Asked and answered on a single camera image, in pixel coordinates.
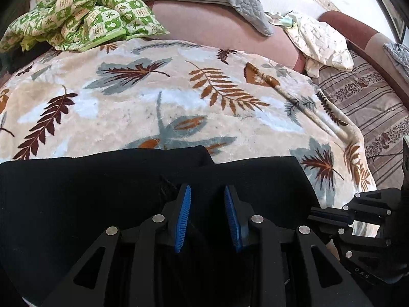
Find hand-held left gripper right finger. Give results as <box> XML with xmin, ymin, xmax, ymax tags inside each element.
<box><xmin>224</xmin><ymin>184</ymin><xmax>360</xmax><ymax>307</ymax></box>

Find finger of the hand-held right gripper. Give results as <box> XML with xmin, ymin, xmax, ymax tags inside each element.
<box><xmin>308</xmin><ymin>189</ymin><xmax>404</xmax><ymax>228</ymax></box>
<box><xmin>320</xmin><ymin>226</ymin><xmax>402</xmax><ymax>264</ymax></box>

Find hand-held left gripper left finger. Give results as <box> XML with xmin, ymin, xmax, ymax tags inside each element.
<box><xmin>41</xmin><ymin>184</ymin><xmax>192</xmax><ymax>307</ymax></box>

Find black pants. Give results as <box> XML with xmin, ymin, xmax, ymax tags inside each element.
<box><xmin>0</xmin><ymin>145</ymin><xmax>322</xmax><ymax>307</ymax></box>

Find striped floral bedsheet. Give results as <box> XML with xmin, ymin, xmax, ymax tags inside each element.
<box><xmin>311</xmin><ymin>49</ymin><xmax>409</xmax><ymax>192</ymax></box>

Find leaf print fleece blanket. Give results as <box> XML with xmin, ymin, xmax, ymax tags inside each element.
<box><xmin>0</xmin><ymin>37</ymin><xmax>379</xmax><ymax>307</ymax></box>

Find white floral quilt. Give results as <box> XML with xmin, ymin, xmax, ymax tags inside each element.
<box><xmin>284</xmin><ymin>11</ymin><xmax>355</xmax><ymax>78</ymax></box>

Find brown padded headboard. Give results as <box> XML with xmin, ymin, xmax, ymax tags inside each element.
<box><xmin>319</xmin><ymin>10</ymin><xmax>409</xmax><ymax>109</ymax></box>

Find small white green cloth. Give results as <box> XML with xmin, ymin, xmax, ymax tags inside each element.
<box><xmin>267</xmin><ymin>11</ymin><xmax>296</xmax><ymax>28</ymax></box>

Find green checked quilt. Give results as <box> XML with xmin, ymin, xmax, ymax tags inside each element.
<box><xmin>0</xmin><ymin>0</ymin><xmax>170</xmax><ymax>53</ymax></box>

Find dark framed wall picture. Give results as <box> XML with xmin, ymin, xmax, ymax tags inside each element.
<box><xmin>387</xmin><ymin>0</ymin><xmax>409</xmax><ymax>40</ymax></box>

